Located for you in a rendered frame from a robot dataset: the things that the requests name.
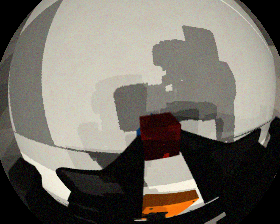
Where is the blue cube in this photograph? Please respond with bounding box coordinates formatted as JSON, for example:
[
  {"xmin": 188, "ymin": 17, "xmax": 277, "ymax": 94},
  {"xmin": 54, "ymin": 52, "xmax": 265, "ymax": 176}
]
[{"xmin": 136, "ymin": 127, "xmax": 141, "ymax": 136}]

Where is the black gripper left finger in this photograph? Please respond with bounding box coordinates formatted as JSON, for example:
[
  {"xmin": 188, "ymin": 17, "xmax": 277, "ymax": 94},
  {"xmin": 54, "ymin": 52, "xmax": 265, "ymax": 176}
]
[{"xmin": 56, "ymin": 135, "xmax": 145, "ymax": 220}]

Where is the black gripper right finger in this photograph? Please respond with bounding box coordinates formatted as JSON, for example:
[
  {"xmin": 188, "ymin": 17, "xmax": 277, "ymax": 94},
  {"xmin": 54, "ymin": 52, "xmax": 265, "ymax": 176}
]
[{"xmin": 180, "ymin": 127, "xmax": 261, "ymax": 204}]

